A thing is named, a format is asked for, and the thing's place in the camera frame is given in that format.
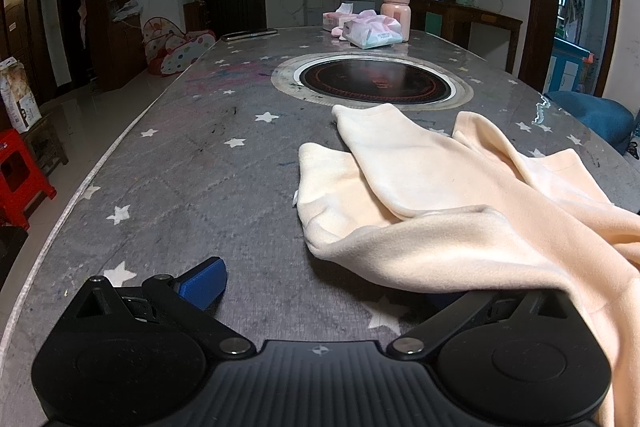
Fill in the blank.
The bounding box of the white water dispenser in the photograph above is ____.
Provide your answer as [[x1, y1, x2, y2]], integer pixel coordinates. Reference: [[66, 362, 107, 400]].
[[302, 0, 326, 28]]

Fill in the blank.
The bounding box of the cream long sleeve shirt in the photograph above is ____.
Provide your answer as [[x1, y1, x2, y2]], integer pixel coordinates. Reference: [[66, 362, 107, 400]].
[[292, 103, 640, 427]]

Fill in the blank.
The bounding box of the red plastic stool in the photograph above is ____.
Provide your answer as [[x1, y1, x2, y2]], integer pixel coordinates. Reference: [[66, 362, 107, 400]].
[[0, 129, 57, 228]]

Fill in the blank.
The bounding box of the blue cushion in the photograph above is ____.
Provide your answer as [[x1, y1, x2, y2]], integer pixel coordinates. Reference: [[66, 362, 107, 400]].
[[542, 91, 635, 155]]

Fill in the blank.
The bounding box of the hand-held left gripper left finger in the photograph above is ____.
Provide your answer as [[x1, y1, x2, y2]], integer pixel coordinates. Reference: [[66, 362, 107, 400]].
[[60, 256, 253, 360]]

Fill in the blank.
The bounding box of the white printed bag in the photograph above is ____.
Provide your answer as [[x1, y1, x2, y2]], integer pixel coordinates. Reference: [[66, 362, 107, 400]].
[[0, 57, 42, 134]]

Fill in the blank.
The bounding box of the white soft tissue pack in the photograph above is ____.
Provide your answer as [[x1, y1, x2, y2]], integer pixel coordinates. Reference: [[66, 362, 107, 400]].
[[341, 9, 404, 49]]

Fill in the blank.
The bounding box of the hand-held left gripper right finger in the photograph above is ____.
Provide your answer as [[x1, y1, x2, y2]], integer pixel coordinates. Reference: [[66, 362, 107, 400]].
[[386, 289, 576, 358]]

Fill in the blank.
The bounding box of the pink thermos bottle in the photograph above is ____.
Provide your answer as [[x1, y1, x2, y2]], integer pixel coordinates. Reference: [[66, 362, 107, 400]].
[[380, 0, 412, 42]]

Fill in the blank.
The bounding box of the built-in round induction cooktop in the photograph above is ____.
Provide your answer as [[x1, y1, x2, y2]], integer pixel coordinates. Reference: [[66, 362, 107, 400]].
[[271, 53, 475, 106]]

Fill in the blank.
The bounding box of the brown wooden door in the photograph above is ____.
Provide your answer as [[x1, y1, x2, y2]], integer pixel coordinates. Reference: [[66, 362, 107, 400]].
[[0, 0, 46, 108]]

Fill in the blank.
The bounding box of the dark wooden shelf cabinet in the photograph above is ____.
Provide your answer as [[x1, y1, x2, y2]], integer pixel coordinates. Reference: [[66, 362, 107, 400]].
[[82, 0, 148, 90]]

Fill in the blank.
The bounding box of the blue and white cabinet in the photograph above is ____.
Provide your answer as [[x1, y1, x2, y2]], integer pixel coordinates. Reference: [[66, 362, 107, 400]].
[[545, 37, 598, 95]]

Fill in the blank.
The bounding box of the polka dot play tent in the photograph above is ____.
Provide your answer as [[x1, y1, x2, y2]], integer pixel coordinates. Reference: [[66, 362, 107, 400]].
[[141, 18, 218, 78]]

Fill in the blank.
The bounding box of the black remote control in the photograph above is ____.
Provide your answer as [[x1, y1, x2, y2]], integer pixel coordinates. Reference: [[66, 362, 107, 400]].
[[221, 28, 279, 42]]

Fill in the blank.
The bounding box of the grey star print tablecloth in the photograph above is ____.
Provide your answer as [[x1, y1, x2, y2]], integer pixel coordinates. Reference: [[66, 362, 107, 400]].
[[0, 26, 640, 427]]

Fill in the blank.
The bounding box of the pink tissue box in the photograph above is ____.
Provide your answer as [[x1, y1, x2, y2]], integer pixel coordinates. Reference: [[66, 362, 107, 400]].
[[321, 3, 357, 32]]

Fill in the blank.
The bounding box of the small wooden stool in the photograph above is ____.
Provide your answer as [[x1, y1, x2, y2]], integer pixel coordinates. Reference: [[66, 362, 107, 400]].
[[20, 112, 68, 178]]

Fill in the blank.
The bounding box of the dark wooden side counter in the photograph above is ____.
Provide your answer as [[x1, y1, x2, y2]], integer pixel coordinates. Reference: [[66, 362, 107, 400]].
[[425, 0, 523, 72]]

